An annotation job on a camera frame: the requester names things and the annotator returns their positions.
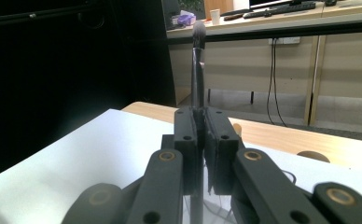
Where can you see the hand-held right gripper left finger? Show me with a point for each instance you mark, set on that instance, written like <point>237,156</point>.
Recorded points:
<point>190,149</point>

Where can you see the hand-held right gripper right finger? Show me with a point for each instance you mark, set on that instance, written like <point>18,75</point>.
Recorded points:
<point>221,149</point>

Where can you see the black makeup brush grey bristles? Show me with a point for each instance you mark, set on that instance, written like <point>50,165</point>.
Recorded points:
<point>197,77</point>

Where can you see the white table cover sheet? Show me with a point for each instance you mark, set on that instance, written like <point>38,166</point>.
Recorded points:
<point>76,155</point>

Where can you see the white power socket strip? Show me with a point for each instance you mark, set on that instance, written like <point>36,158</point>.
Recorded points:
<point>286,40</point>

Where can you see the purple packet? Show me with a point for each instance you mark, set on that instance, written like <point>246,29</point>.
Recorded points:
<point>186,19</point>

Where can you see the brown desk item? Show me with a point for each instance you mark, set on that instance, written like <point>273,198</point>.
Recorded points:
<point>233,17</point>

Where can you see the white paper cup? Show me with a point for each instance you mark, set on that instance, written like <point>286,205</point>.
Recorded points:
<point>215,16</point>

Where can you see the black curtain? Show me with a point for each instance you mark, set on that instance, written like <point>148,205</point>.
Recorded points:
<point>61,62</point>

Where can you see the beige office desk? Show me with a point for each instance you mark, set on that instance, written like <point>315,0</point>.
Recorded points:
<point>341,68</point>

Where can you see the green plant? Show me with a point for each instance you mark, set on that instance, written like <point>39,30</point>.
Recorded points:
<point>191,4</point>

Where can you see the black keyboard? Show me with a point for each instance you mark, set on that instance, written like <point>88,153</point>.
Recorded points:
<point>281,9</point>

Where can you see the computer monitor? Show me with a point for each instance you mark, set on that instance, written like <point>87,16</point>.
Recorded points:
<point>271,3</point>

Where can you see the black computer mouse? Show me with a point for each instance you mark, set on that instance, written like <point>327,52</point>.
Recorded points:
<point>331,2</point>

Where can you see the black desk bracket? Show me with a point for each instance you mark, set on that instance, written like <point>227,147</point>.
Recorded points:
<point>251,97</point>
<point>208,95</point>

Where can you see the black horizontal frame bar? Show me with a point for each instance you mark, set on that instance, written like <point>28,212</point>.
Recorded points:
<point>294,29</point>

